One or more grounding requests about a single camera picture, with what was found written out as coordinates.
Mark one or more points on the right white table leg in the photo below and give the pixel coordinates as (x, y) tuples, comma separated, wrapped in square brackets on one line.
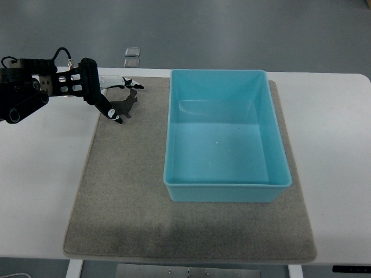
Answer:
[(295, 271)]

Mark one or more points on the blue plastic box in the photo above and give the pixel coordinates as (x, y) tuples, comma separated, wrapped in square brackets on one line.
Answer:
[(224, 142)]

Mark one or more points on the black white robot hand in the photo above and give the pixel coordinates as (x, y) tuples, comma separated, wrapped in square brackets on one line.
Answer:
[(84, 81)]

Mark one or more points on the brown toy hippo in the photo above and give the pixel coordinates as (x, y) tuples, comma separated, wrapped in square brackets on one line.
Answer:
[(123, 107)]

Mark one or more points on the left white table leg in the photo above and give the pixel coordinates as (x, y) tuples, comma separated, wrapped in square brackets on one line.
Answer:
[(74, 268)]

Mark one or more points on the black table control panel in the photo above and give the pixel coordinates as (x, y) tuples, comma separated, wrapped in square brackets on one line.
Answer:
[(351, 269)]

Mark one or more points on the white table leg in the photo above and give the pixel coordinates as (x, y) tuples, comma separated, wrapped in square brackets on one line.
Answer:
[(74, 268), (295, 271)]

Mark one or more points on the grey felt mat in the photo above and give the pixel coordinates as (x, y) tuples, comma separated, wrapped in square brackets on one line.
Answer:
[(123, 211)]

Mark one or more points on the upper floor outlet plate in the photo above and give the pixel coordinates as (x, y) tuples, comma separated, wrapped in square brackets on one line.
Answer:
[(132, 52)]

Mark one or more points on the lower floor outlet plate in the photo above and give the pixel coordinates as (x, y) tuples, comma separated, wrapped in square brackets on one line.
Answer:
[(131, 63)]

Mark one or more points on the metal table crossbar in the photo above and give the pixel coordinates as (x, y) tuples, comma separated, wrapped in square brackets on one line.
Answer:
[(131, 270)]

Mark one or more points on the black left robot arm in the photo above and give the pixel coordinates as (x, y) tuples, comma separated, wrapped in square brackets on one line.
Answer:
[(26, 85)]

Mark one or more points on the floor outlet plate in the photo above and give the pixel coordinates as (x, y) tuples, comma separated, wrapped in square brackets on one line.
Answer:
[(132, 52), (131, 63)]

